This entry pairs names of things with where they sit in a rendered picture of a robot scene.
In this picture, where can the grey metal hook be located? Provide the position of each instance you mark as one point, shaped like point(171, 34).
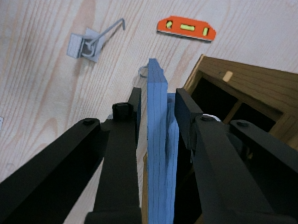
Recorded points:
point(99, 36)

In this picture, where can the orange torpedo level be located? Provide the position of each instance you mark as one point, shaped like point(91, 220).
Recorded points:
point(196, 31)

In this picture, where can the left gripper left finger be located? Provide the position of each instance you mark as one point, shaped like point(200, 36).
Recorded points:
point(45, 189)

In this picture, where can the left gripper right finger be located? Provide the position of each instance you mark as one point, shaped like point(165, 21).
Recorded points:
point(228, 193)

